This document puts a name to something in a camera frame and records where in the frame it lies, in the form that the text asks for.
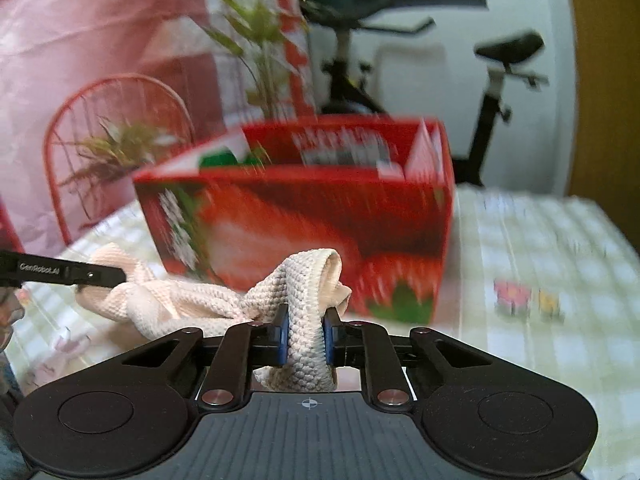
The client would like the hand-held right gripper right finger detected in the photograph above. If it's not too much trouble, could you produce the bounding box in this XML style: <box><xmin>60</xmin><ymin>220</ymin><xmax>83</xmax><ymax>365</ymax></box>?
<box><xmin>322</xmin><ymin>305</ymin><xmax>493</xmax><ymax>408</ymax></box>

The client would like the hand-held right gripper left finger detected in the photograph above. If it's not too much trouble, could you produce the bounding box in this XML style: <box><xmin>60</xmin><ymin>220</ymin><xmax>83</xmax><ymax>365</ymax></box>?
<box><xmin>122</xmin><ymin>305</ymin><xmax>291</xmax><ymax>408</ymax></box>

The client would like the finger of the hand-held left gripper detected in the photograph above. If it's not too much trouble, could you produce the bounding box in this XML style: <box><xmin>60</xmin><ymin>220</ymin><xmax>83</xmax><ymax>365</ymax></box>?
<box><xmin>0</xmin><ymin>251</ymin><xmax>127</xmax><ymax>291</ymax></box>

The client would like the cream knitted cloth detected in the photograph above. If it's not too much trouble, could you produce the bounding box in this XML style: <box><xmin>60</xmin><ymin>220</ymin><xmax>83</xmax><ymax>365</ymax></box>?
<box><xmin>75</xmin><ymin>242</ymin><xmax>353</xmax><ymax>393</ymax></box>

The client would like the red strawberry print cardboard box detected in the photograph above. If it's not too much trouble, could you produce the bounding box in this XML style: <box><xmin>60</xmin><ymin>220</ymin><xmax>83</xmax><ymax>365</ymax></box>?
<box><xmin>132</xmin><ymin>116</ymin><xmax>456</xmax><ymax>326</ymax></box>

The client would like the green tinsel pompom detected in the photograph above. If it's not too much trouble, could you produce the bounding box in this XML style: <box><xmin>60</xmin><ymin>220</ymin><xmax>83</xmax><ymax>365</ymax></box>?
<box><xmin>197</xmin><ymin>147</ymin><xmax>266</xmax><ymax>170</ymax></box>

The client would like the person's left hand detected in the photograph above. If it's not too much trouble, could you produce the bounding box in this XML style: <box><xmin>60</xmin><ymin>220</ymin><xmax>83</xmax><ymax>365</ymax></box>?
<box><xmin>0</xmin><ymin>287</ymin><xmax>26</xmax><ymax>356</ymax></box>

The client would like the person's leg in jeans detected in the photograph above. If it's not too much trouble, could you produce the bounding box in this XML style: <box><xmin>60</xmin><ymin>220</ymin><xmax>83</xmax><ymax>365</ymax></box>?
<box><xmin>0</xmin><ymin>355</ymin><xmax>26</xmax><ymax>480</ymax></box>

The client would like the printed backdrop cloth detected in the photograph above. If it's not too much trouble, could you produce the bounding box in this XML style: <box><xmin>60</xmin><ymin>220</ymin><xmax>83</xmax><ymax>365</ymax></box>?
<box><xmin>0</xmin><ymin>0</ymin><xmax>316</xmax><ymax>256</ymax></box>

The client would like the black exercise bike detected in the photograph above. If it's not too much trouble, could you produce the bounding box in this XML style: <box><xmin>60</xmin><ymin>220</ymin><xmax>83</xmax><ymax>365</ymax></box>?
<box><xmin>300</xmin><ymin>15</ymin><xmax>551</xmax><ymax>186</ymax></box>

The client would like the wooden door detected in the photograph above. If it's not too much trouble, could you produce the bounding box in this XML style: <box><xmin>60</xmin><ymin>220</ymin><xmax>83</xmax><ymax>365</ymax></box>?
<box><xmin>562</xmin><ymin>0</ymin><xmax>640</xmax><ymax>251</ymax></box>

